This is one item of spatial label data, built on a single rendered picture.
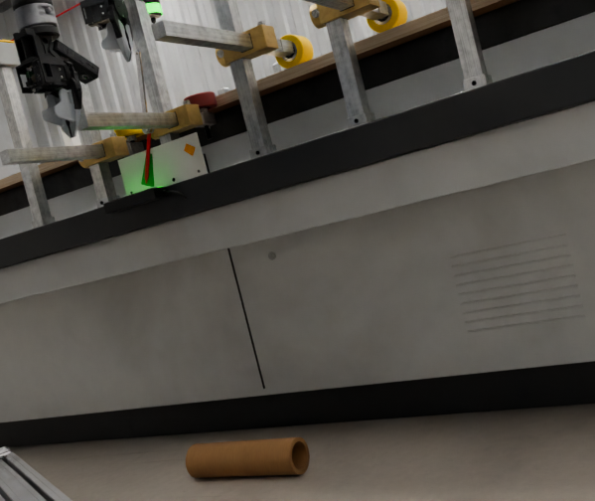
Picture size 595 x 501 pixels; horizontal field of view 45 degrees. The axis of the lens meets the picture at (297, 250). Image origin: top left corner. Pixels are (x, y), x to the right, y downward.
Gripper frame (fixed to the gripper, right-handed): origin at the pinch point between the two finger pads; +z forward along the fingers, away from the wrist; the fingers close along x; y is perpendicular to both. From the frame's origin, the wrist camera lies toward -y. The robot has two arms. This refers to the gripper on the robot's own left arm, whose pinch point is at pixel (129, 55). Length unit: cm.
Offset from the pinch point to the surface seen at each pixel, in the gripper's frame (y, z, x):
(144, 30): -2.8, -6.3, -6.2
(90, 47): 379, -279, -870
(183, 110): -8.2, 15.1, -2.8
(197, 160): -8.4, 27.1, -2.8
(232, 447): -2, 93, 4
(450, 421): -51, 101, -9
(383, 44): -57, 14, -3
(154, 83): -1.9, 6.5, -5.9
